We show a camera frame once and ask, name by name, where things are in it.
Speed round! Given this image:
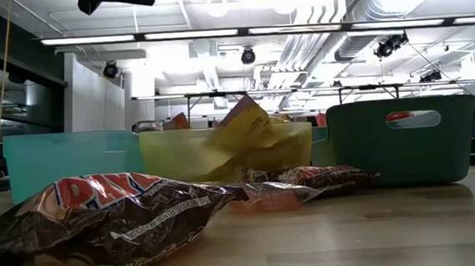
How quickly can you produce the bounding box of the light teal translucent bin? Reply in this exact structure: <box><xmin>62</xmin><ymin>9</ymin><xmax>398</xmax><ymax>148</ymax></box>
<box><xmin>2</xmin><ymin>126</ymin><xmax>149</xmax><ymax>206</ymax></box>

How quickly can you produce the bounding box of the long ceiling light strip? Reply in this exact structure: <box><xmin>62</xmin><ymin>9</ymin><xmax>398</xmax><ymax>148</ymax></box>
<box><xmin>40</xmin><ymin>8</ymin><xmax>475</xmax><ymax>55</ymax></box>

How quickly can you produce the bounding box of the orange background object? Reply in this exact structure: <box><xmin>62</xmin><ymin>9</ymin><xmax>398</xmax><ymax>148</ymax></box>
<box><xmin>164</xmin><ymin>112</ymin><xmax>191</xmax><ymax>131</ymax></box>

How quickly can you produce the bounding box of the black spot lamp cluster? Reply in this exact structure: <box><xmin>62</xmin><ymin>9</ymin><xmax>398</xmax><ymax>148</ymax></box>
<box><xmin>372</xmin><ymin>31</ymin><xmax>411</xmax><ymax>59</ymax></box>
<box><xmin>419</xmin><ymin>69</ymin><xmax>443</xmax><ymax>83</ymax></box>

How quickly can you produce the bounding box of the yellow hanging cord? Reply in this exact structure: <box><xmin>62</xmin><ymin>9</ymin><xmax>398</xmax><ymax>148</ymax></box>
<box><xmin>0</xmin><ymin>0</ymin><xmax>24</xmax><ymax>178</ymax></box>

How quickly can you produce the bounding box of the yellow translucent bin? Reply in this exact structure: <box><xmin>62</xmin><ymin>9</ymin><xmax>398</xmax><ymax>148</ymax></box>
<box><xmin>139</xmin><ymin>120</ymin><xmax>316</xmax><ymax>190</ymax></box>

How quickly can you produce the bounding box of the black ceiling spot lamp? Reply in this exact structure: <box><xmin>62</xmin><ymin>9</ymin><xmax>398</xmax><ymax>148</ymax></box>
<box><xmin>102</xmin><ymin>60</ymin><xmax>120</xmax><ymax>79</ymax></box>
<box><xmin>239</xmin><ymin>46</ymin><xmax>258</xmax><ymax>66</ymax></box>

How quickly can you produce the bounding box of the dark green plastic bin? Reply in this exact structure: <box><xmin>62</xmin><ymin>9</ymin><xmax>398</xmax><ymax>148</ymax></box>
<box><xmin>307</xmin><ymin>93</ymin><xmax>475</xmax><ymax>194</ymax></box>

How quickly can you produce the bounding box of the brown candy bar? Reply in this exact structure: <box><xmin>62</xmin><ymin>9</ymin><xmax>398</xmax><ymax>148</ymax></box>
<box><xmin>271</xmin><ymin>160</ymin><xmax>381</xmax><ymax>201</ymax></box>
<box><xmin>0</xmin><ymin>162</ymin><xmax>254</xmax><ymax>266</ymax></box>

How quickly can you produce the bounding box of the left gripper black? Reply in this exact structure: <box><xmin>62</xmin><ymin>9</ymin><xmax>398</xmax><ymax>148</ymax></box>
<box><xmin>76</xmin><ymin>0</ymin><xmax>157</xmax><ymax>17</ymax></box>

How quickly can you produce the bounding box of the red soda can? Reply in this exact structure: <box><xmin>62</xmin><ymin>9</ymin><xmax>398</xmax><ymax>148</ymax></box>
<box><xmin>386</xmin><ymin>111</ymin><xmax>413</xmax><ymax>124</ymax></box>

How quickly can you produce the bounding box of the black metal table frame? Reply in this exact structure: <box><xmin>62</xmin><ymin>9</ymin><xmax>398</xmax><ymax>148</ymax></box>
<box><xmin>184</xmin><ymin>89</ymin><xmax>251</xmax><ymax>130</ymax></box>
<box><xmin>337</xmin><ymin>82</ymin><xmax>401</xmax><ymax>104</ymax></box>

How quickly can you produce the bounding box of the silver soda can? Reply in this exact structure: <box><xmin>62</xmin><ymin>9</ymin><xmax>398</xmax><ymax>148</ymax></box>
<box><xmin>132</xmin><ymin>118</ymin><xmax>166</xmax><ymax>135</ymax></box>

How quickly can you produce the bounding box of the round white ceiling lamp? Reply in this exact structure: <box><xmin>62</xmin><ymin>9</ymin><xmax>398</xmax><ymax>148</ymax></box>
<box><xmin>205</xmin><ymin>0</ymin><xmax>230</xmax><ymax>19</ymax></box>

